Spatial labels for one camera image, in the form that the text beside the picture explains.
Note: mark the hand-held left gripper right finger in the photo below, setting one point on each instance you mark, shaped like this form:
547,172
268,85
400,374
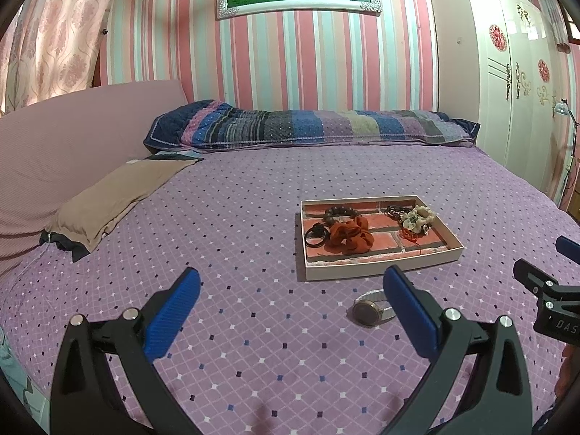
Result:
410,312

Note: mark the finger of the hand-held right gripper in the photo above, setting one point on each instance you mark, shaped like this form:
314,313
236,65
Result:
532,276
568,249

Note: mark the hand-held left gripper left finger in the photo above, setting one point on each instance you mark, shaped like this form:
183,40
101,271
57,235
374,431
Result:
172,312

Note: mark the white tray with brick-print lining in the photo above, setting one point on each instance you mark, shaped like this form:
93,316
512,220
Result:
362,268

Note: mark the cream scrunchie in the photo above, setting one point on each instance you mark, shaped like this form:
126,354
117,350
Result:
414,220

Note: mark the orange scrunchie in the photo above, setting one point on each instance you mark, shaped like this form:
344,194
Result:
349,235

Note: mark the person's right forearm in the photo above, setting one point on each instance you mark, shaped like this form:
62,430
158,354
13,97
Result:
571,371

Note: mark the wooden nightstand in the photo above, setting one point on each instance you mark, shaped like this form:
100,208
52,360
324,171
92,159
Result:
574,204

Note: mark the purple diamond-print bedspread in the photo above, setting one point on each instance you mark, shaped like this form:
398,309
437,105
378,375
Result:
226,217

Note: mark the tan pillow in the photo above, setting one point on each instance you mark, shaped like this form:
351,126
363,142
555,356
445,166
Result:
113,195

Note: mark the desk lamp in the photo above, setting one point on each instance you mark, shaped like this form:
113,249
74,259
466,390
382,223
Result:
562,108

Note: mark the light teal printed cloth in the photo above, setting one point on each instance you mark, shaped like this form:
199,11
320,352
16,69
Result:
13,371

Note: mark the white wardrobe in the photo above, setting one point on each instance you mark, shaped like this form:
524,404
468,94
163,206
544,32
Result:
489,77

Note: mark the patchwork quilted pillow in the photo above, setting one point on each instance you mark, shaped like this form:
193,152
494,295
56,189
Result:
317,124

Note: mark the pink window curtain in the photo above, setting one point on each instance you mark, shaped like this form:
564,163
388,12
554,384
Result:
556,18

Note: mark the pink floral curtain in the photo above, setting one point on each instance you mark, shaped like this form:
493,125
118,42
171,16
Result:
50,31

